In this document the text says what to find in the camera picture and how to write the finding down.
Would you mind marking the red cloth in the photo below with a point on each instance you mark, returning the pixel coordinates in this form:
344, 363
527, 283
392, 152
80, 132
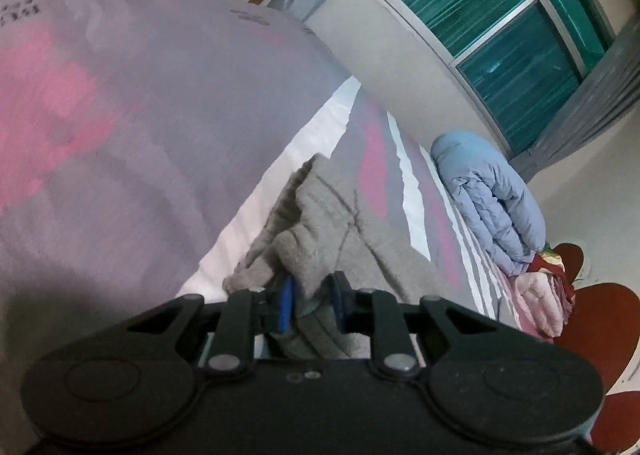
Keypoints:
565, 285

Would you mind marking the grey pants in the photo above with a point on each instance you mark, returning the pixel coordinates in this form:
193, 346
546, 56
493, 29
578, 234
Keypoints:
325, 215

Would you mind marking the striped pink grey bed sheet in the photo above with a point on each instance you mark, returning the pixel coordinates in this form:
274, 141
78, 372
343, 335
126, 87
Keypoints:
150, 135

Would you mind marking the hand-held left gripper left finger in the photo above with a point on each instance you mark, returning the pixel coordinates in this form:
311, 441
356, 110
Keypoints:
284, 305

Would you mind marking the folded blue duvet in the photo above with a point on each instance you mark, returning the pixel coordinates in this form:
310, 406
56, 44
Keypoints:
490, 200

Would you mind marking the window with teal glass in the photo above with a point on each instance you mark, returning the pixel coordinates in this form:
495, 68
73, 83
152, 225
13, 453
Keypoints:
500, 35

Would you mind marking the red-brown wooden headboard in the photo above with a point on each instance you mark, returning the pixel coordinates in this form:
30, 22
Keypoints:
600, 325

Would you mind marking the folded pink blanket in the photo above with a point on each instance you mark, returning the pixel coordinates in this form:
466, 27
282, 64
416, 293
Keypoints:
540, 300

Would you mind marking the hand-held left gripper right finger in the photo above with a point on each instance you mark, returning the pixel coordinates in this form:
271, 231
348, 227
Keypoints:
339, 307

